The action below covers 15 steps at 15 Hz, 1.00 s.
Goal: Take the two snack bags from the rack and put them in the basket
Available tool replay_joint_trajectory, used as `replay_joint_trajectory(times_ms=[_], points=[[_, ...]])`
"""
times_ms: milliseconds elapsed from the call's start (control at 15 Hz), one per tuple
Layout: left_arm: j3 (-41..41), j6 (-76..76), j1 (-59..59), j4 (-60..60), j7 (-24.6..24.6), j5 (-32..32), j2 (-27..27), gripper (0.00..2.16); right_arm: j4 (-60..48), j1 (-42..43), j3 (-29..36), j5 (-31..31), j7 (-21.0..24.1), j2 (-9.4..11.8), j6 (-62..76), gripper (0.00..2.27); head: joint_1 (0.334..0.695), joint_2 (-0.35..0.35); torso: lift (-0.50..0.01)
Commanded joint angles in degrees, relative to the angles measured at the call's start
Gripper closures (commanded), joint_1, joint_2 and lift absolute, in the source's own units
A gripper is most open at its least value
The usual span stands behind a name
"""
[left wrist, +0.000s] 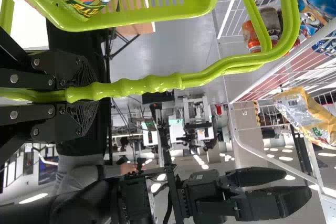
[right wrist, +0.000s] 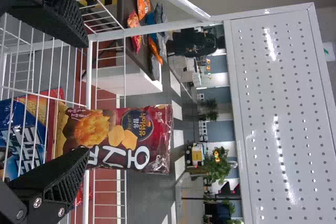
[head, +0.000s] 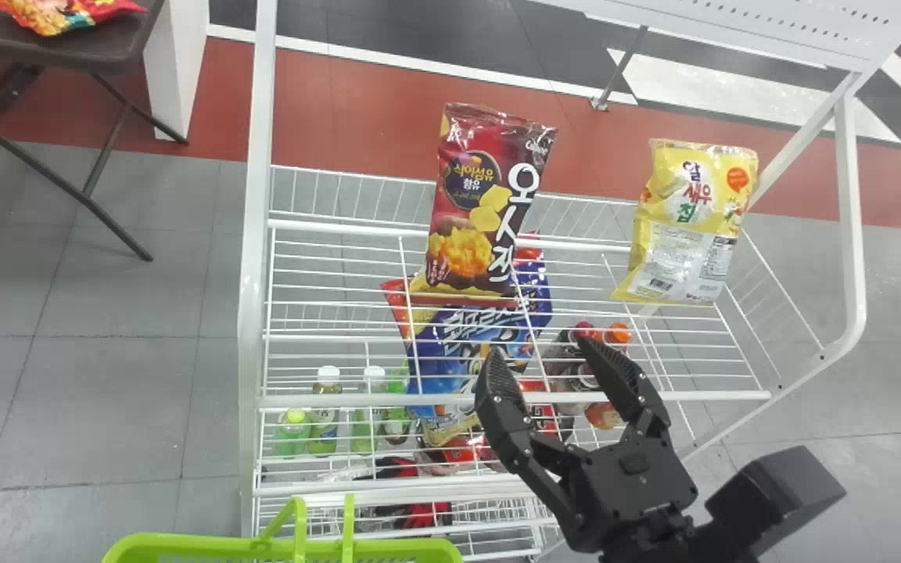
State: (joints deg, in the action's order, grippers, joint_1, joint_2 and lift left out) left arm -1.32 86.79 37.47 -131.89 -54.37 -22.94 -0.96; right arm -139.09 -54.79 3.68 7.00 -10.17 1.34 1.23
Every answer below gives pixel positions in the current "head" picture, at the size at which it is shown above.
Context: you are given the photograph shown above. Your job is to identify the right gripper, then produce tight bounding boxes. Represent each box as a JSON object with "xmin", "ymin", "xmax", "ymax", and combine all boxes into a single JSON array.
[{"xmin": 473, "ymin": 335, "xmax": 699, "ymax": 554}]

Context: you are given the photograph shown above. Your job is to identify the dark bottle red cap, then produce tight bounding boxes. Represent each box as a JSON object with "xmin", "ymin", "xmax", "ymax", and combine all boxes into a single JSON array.
[{"xmin": 541, "ymin": 321, "xmax": 601, "ymax": 417}]

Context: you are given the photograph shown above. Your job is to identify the orange bottle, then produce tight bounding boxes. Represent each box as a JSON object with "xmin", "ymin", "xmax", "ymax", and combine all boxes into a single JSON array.
[{"xmin": 584, "ymin": 321, "xmax": 634, "ymax": 431}]

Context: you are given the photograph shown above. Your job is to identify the blue snack packet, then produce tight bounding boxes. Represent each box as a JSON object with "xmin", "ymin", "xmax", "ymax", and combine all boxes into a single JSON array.
[{"xmin": 382, "ymin": 233, "xmax": 554, "ymax": 448}]

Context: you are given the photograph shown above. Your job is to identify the green bottle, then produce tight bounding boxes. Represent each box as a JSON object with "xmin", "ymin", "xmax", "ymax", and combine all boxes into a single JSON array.
[
  {"xmin": 309, "ymin": 364, "xmax": 343, "ymax": 457},
  {"xmin": 273, "ymin": 407, "xmax": 313, "ymax": 459},
  {"xmin": 351, "ymin": 365, "xmax": 387, "ymax": 455},
  {"xmin": 385, "ymin": 368, "xmax": 413, "ymax": 447}
]

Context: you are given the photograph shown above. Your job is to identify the red snack packet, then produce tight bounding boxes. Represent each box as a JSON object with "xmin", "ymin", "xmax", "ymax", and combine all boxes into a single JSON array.
[
  {"xmin": 0, "ymin": 0, "xmax": 149, "ymax": 38},
  {"xmin": 375, "ymin": 456, "xmax": 455, "ymax": 534}
]

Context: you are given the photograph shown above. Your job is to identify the yellow snack packet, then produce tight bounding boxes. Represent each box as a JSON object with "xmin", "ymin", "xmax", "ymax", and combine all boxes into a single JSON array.
[{"xmin": 611, "ymin": 138, "xmax": 760, "ymax": 305}]

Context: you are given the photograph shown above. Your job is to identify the maroon snack packet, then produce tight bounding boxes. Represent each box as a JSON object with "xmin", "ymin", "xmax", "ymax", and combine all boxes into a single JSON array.
[{"xmin": 409, "ymin": 102, "xmax": 558, "ymax": 303}]

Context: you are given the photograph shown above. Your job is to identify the green basket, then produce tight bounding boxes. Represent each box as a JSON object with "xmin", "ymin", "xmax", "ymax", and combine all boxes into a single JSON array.
[{"xmin": 101, "ymin": 493, "xmax": 464, "ymax": 563}]

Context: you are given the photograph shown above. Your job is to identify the dark side table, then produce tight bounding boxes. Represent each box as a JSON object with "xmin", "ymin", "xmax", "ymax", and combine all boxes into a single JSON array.
[{"xmin": 0, "ymin": 0, "xmax": 190, "ymax": 262}]

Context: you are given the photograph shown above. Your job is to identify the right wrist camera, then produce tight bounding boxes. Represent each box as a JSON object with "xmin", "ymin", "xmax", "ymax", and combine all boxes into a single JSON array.
[{"xmin": 703, "ymin": 445, "xmax": 849, "ymax": 550}]

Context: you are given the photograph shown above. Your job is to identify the white wire rack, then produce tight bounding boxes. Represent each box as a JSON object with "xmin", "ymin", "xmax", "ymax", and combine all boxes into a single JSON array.
[{"xmin": 236, "ymin": 0, "xmax": 901, "ymax": 563}]

